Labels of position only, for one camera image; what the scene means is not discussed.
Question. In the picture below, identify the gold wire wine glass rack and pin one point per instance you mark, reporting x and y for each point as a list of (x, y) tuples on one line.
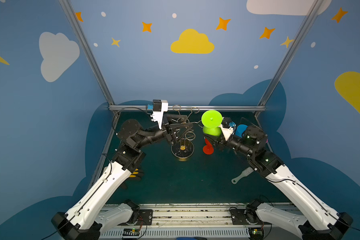
[(184, 148)]

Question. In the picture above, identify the aluminium frame post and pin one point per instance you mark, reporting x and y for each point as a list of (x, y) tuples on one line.
[(292, 50), (79, 33)]

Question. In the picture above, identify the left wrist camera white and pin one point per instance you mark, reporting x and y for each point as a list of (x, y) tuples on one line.
[(158, 108)]

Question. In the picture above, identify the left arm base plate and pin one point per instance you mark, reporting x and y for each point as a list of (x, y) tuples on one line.
[(141, 217)]

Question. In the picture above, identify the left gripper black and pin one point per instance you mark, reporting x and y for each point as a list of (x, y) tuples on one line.
[(169, 132)]

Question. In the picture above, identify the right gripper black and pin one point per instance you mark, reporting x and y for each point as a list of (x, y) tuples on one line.
[(220, 142)]

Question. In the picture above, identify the aluminium mounting rail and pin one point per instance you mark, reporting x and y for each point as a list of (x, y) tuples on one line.
[(211, 214)]

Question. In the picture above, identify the left aluminium frame post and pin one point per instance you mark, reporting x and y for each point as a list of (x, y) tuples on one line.
[(79, 33)]

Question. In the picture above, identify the back aluminium frame bar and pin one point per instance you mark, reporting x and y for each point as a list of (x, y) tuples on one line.
[(188, 108)]

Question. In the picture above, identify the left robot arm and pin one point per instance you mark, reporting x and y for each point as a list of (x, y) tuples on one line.
[(127, 158)]

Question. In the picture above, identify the green wine glass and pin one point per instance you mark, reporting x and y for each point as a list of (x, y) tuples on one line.
[(211, 121)]

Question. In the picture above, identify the yellow black work glove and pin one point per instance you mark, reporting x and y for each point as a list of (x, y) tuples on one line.
[(136, 175)]

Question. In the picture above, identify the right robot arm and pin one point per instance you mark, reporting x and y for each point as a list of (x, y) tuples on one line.
[(317, 220)]

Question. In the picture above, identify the circuit board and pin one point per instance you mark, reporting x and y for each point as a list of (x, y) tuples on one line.
[(256, 234), (131, 233)]

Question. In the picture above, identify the red wine glass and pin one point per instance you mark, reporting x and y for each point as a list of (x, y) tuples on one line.
[(208, 149)]

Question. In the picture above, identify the blue wine glass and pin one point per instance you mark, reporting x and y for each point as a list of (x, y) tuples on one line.
[(240, 129)]

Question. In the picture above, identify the right circuit board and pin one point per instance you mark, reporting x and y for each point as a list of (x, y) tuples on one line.
[(256, 234)]

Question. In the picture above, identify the right aluminium frame post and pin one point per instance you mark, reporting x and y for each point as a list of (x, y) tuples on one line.
[(292, 50)]

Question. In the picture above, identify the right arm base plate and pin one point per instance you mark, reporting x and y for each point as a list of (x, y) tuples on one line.
[(243, 217)]

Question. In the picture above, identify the left circuit board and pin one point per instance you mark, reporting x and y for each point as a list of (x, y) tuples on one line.
[(131, 233)]

